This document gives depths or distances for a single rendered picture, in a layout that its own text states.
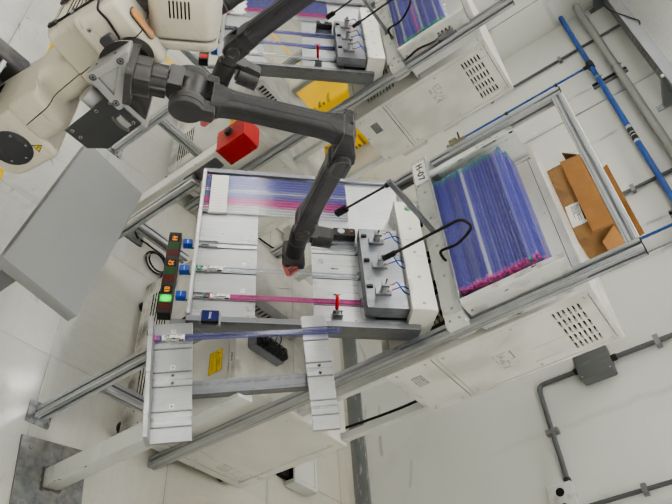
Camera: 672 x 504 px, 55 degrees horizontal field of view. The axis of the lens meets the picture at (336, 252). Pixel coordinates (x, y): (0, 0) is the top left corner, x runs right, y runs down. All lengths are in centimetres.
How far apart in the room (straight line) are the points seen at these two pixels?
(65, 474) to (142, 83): 132
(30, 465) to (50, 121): 115
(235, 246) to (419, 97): 140
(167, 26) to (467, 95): 197
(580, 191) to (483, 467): 159
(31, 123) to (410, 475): 265
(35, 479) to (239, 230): 102
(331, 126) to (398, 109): 174
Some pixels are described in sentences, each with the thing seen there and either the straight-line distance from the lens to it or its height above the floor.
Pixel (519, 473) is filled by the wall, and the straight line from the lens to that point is 339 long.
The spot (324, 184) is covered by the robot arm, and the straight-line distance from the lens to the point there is 169.
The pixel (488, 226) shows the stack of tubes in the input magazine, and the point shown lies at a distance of 207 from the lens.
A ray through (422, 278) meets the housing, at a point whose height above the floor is 129.
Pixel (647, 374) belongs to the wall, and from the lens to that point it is 337.
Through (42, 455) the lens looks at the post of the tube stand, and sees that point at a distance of 242.
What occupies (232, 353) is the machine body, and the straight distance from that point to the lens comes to 226.
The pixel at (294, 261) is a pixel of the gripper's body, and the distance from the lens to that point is 200.
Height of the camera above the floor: 190
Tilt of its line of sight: 23 degrees down
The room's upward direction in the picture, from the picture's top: 62 degrees clockwise
